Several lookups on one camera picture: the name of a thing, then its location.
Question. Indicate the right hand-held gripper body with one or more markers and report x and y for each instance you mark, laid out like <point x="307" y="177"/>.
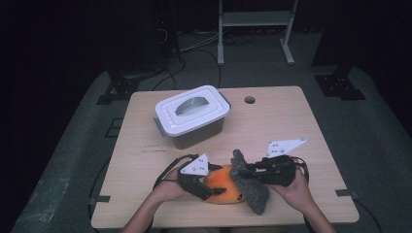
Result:
<point x="278" y="173"/>

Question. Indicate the black stand base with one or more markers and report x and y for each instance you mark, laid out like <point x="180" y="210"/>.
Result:
<point x="121" y="87"/>
<point x="338" y="85"/>

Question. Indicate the translucent brown storage box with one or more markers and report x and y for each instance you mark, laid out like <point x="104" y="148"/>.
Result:
<point x="197" y="136"/>

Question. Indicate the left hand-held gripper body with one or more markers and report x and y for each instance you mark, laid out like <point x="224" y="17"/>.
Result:
<point x="192" y="184"/>

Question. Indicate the person's left hand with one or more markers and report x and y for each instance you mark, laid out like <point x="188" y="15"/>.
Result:
<point x="168" y="191"/>

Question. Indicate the person's right hand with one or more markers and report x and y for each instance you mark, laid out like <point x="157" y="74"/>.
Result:
<point x="296" y="195"/>

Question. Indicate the white metal stand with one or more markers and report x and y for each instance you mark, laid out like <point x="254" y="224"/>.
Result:
<point x="254" y="18"/>

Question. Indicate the grey cloth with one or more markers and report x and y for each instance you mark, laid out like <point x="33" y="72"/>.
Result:
<point x="254" y="197"/>

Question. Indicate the black floor frame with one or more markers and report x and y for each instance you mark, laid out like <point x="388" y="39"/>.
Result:
<point x="114" y="127"/>

